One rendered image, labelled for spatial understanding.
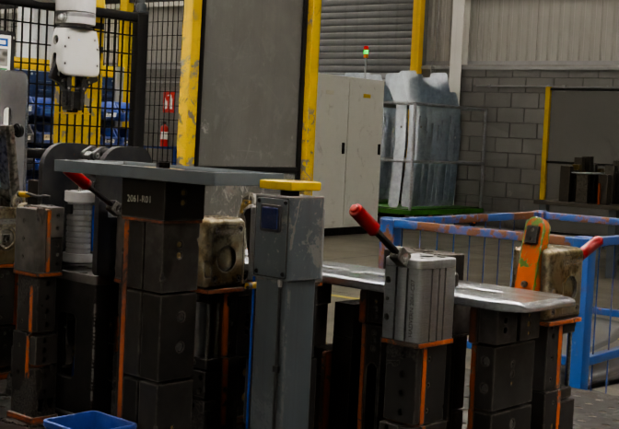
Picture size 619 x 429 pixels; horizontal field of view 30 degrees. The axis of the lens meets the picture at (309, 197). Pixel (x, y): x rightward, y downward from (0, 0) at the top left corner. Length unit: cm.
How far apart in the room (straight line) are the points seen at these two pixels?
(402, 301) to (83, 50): 112
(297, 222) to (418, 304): 21
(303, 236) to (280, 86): 419
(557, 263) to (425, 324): 35
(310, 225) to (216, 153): 382
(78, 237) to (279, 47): 370
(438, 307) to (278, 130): 413
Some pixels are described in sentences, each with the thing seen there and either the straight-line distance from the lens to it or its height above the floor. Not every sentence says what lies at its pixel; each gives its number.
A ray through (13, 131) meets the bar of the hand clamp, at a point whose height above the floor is 120.
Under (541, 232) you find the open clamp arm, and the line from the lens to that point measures 186.
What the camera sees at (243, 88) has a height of 143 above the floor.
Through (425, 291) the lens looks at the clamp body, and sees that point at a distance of 158.
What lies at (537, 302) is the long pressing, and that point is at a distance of 169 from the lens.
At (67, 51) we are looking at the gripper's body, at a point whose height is 137.
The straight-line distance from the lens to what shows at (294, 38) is 579.
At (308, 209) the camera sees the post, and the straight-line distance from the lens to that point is 152.
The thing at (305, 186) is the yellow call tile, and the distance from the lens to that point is 152.
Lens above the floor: 122
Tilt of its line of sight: 3 degrees down
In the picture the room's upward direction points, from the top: 3 degrees clockwise
